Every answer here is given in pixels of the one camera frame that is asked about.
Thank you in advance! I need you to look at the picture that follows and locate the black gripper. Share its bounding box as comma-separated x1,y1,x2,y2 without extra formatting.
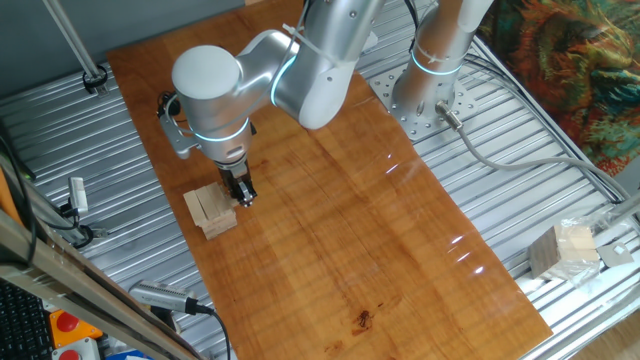
216,158,259,208

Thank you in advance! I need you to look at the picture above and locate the glossy wood-grain table mat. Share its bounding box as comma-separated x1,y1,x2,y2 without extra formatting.
106,0,554,360

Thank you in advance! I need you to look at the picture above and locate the blue and white package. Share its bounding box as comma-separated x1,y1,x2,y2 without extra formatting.
106,349,154,360

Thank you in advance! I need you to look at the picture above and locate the orange box with red button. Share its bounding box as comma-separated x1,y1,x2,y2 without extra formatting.
48,308,105,350

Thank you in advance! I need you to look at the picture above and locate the grey box with red button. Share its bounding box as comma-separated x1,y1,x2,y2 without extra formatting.
51,337,102,360

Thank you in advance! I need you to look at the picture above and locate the black keyboard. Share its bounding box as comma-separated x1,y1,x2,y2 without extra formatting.
0,279,55,360

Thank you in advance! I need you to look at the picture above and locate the clear bag of wooden blocks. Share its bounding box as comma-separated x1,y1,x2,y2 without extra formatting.
527,214,609,289

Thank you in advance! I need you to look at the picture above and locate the colourful painted cloth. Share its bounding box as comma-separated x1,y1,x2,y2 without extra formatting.
477,0,640,177

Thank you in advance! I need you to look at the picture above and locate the small metal plate with hole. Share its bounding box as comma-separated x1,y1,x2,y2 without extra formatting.
596,241,635,269

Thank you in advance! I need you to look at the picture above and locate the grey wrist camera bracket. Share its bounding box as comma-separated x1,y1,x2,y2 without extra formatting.
158,102,201,161

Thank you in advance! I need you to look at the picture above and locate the black depth camera cable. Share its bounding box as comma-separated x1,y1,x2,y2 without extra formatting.
185,298,234,360

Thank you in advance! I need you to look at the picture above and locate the grey finned depth camera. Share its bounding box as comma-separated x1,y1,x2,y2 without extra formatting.
128,281,199,316

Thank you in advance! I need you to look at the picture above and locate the camera mount clamp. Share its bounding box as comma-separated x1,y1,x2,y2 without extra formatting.
149,305,182,335

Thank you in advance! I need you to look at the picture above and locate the small white camera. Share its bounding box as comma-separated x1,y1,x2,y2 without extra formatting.
67,176,90,217

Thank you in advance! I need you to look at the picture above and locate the perforated silver base plate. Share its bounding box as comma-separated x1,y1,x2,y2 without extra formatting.
368,62,479,142

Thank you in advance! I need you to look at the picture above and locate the aluminium frame beam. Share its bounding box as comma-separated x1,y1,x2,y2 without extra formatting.
0,207,204,360

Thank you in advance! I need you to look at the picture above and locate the silver camera mounting arm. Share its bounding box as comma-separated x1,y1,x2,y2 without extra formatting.
0,149,109,249

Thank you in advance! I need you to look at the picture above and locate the grey cable with metal connector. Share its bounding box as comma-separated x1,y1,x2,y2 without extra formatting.
433,98,634,201

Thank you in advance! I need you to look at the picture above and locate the silver camera pole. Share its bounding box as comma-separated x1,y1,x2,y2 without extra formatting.
42,0,110,97
592,192,640,234

